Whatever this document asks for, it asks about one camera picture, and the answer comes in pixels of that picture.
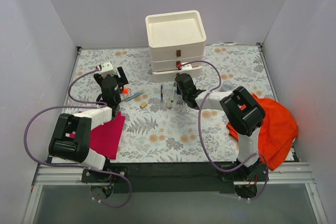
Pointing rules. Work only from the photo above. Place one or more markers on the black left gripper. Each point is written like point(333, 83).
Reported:
point(111, 77)

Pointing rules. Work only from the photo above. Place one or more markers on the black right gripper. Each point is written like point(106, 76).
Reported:
point(182, 80)

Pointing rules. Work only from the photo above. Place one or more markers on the tan rubber eraser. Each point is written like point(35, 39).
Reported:
point(143, 105)

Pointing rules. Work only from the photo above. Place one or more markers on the small clear plastic cup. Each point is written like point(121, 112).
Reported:
point(227, 86)

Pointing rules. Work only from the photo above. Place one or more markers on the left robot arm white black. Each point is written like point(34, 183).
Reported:
point(72, 133)

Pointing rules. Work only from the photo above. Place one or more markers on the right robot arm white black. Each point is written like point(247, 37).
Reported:
point(244, 113)

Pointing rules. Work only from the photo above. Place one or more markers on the black orange highlighter marker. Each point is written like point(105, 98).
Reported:
point(125, 91)

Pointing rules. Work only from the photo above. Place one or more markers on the white green tipped pen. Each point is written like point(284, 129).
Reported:
point(173, 92)

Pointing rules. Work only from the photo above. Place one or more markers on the blue capped white pen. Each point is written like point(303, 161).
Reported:
point(137, 94)

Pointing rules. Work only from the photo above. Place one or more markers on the dark blue pen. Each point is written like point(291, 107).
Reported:
point(161, 93)

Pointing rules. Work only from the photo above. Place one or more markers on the floral patterned table mat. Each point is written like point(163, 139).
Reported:
point(159, 134)

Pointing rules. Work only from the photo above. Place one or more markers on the white stacked drawer unit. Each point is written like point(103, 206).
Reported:
point(174, 38)

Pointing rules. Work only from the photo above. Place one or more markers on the magenta folded cloth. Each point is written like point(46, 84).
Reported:
point(105, 138)

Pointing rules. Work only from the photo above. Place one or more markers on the orange crumpled cloth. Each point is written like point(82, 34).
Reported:
point(278, 132)

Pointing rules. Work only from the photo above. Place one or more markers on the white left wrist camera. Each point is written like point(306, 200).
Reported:
point(106, 69)

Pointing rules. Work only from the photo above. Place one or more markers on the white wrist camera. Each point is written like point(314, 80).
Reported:
point(106, 69)
point(183, 67)

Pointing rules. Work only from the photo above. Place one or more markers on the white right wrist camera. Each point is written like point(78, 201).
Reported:
point(183, 67)

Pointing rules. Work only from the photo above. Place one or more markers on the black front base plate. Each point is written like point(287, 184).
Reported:
point(174, 177)

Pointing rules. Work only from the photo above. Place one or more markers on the aluminium front frame rail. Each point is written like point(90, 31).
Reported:
point(287, 173)

